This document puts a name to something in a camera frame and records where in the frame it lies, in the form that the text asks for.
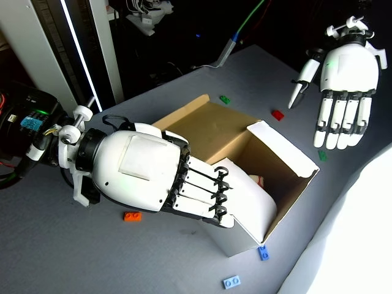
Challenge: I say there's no green cable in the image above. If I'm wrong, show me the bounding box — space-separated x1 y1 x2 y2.
236 0 266 36

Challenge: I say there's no narrow white post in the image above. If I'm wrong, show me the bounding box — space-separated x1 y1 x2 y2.
88 0 125 104

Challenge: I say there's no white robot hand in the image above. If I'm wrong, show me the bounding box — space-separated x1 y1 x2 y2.
91 122 236 229
287 44 380 151

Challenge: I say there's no white cardboard box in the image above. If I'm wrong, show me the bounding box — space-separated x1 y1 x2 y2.
151 94 320 258

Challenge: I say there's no bright light strip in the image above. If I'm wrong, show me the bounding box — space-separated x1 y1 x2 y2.
59 0 104 113

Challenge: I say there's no white plastic parts pile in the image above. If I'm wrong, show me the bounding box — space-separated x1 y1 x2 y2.
125 0 175 37

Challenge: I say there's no grey adapter with blue plug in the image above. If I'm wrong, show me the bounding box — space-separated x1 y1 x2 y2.
216 32 242 67

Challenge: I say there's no wide white cabinet panel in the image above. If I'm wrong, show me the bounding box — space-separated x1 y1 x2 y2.
0 0 84 123

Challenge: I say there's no light blue toy brick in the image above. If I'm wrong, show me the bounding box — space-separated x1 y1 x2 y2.
222 275 242 290

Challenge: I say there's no grey table cloth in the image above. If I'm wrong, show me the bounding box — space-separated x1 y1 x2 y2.
0 44 392 294

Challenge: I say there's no thin white cable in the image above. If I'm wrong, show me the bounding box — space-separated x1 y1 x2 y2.
190 62 222 70

